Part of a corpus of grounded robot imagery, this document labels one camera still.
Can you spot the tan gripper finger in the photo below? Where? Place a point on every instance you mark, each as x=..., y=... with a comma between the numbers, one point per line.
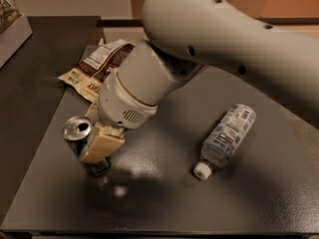
x=103, y=140
x=92, y=112

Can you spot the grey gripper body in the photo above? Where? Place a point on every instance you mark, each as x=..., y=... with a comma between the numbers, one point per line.
x=117, y=106

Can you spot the redbull can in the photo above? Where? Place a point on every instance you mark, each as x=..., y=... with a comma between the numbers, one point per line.
x=75, y=132

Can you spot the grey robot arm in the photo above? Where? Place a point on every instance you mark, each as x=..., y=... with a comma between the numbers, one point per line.
x=182, y=36

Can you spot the brown chip bag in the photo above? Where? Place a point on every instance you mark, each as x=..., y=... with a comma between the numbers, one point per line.
x=87, y=77

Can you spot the dark side table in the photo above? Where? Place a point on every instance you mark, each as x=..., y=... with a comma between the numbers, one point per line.
x=30, y=92

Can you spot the clear plastic water bottle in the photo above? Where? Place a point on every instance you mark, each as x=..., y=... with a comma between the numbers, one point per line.
x=222, y=143

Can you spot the white box with snacks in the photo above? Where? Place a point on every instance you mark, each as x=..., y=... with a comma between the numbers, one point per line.
x=15, y=30

